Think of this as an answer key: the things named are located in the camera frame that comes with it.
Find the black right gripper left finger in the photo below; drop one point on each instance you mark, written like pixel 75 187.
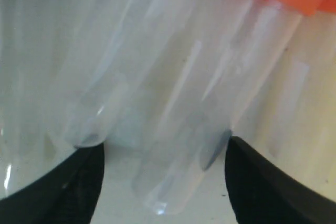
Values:
pixel 67 194

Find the cream plastic bin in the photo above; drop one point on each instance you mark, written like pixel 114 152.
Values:
pixel 36 38

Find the blue-capped tube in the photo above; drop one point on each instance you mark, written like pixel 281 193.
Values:
pixel 118 44

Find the orange-capped tube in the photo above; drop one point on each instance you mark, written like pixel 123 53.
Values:
pixel 261 70

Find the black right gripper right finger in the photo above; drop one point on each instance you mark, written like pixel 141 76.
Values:
pixel 259 192

